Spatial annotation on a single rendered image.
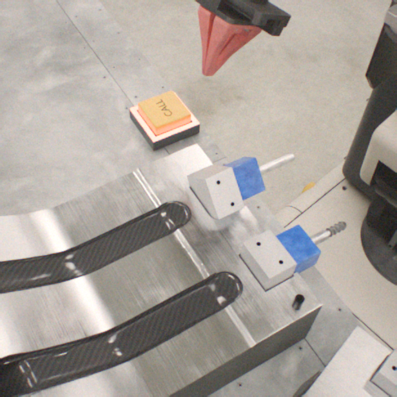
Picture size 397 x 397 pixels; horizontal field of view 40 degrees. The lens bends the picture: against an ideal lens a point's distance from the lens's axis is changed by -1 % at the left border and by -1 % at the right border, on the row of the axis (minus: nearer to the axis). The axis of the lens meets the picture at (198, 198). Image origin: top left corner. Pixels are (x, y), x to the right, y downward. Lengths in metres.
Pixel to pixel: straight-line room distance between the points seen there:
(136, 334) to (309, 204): 0.94
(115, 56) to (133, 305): 0.52
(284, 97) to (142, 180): 1.50
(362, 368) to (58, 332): 0.31
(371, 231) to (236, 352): 0.94
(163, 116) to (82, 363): 0.40
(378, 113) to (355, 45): 1.18
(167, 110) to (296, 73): 1.46
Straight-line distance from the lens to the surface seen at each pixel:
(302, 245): 0.61
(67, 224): 0.64
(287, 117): 2.04
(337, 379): 0.61
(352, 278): 1.35
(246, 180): 0.64
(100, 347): 0.57
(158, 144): 0.81
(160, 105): 0.83
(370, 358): 0.62
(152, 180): 0.66
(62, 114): 0.88
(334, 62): 2.34
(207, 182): 0.60
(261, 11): 0.57
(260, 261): 0.57
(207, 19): 0.60
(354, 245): 1.40
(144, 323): 0.58
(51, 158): 0.82
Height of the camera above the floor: 1.41
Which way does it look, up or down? 53 degrees down
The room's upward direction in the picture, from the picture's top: 4 degrees clockwise
